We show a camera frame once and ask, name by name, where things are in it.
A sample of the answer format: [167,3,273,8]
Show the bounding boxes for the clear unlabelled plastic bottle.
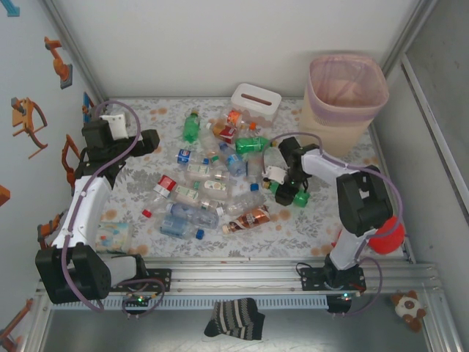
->
[245,148,281,183]

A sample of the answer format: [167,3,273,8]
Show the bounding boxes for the dark green plastic bottle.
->
[262,177,312,209]

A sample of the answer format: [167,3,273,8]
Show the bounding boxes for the green bottle green printed label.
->
[234,136,278,155]

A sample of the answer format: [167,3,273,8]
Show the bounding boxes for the red label cola bottle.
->
[152,174,177,206]

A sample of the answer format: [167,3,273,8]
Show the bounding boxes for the clear bottle green white label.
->
[171,184,206,206]
[184,163,231,183]

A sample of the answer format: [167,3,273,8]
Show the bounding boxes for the blue cartoon label bottle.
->
[218,142,248,177]

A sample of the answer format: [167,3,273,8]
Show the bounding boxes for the crushed clear plastic bottle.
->
[197,131,223,155]

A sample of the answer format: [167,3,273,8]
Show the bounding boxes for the large clear ribbed bottle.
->
[222,191,267,217]

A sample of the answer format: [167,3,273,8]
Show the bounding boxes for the brown label bottle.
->
[221,204,272,235]

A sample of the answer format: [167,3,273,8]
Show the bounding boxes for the orange label plastic bottle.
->
[224,109,257,131]

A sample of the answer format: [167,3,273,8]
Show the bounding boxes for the clear bottle pale green label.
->
[197,178,236,196]

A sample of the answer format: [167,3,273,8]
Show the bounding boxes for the blue tinted water bottle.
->
[165,202,221,231]

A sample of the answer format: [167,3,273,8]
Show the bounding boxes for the clear bottle with white cap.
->
[197,196,225,217]

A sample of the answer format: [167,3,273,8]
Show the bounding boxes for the blue label bottle blue cap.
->
[159,215,206,241]

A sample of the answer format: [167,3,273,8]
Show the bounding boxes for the beige bin with pink bag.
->
[297,54,390,158]

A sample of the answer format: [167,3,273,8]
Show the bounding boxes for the white tissue box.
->
[230,83,283,128]

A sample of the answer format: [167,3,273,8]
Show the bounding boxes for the floral tablecloth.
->
[82,97,395,258]

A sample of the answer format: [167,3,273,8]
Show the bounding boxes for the colourful tissue pack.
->
[95,221,133,254]

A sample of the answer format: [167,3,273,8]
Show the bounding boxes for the red plush toy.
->
[330,215,407,257]

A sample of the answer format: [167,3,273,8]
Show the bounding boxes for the orange claw machine sticker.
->
[10,97,49,160]

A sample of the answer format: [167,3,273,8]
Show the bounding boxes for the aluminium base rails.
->
[34,256,440,296]

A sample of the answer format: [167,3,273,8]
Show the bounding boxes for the black white striped sock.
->
[203,297,266,341]

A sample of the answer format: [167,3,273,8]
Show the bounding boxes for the brown white plush toy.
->
[390,290,428,334]

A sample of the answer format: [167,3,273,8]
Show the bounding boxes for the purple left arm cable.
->
[61,99,166,320]

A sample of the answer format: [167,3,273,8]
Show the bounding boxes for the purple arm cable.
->
[260,132,404,319]
[61,99,166,320]

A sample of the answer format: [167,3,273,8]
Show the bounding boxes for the blue orange wall sticker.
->
[81,91,97,125]

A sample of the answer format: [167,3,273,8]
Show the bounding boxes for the aluminium frame post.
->
[39,0,107,107]
[380,0,440,76]

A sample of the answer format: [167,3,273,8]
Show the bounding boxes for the grey side panel frame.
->
[399,51,469,228]

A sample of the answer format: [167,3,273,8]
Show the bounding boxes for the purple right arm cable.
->
[260,132,404,319]

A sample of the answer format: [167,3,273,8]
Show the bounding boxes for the white slotted cable tray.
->
[50,295,330,311]

